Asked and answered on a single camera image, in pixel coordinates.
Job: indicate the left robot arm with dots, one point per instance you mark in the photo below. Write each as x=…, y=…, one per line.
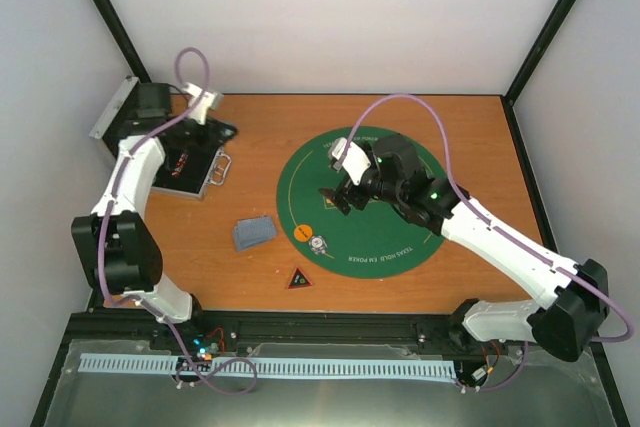
x=119, y=256

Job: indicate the red black triangular all-in marker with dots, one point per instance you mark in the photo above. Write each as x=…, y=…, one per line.
x=298, y=279

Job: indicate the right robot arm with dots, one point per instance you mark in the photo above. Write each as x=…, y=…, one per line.
x=566, y=306

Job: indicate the right black frame post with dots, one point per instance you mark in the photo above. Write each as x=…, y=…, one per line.
x=543, y=41

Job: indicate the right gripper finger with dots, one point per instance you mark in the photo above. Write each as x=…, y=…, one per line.
x=339, y=204
x=331, y=193

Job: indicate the red black card box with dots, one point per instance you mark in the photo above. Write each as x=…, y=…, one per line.
x=180, y=164

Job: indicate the black frame post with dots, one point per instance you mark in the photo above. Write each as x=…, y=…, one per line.
x=543, y=41
x=119, y=34

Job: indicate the white purple poker chip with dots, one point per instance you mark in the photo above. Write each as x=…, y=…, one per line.
x=318, y=245

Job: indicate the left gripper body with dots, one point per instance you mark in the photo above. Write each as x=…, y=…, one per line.
x=202, y=142

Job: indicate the aluminium poker chip case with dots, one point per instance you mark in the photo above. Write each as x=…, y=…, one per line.
x=136, y=109

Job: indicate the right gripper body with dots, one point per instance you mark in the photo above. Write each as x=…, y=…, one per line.
x=358, y=202

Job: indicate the light blue cable duct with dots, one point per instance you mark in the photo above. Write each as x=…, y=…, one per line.
x=273, y=368

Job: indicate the round green poker mat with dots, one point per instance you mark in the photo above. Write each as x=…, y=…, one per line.
x=371, y=244

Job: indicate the left black frame post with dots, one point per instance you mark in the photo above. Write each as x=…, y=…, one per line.
x=119, y=34

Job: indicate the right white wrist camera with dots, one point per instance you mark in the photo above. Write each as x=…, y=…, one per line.
x=346, y=155

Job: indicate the blue playing card deck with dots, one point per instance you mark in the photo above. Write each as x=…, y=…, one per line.
x=248, y=233

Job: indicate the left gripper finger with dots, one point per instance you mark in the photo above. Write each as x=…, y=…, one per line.
x=215, y=123
x=226, y=133

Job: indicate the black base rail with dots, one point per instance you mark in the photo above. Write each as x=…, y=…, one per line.
x=423, y=334

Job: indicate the orange small blind button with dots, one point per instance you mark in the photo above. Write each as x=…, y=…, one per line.
x=303, y=233

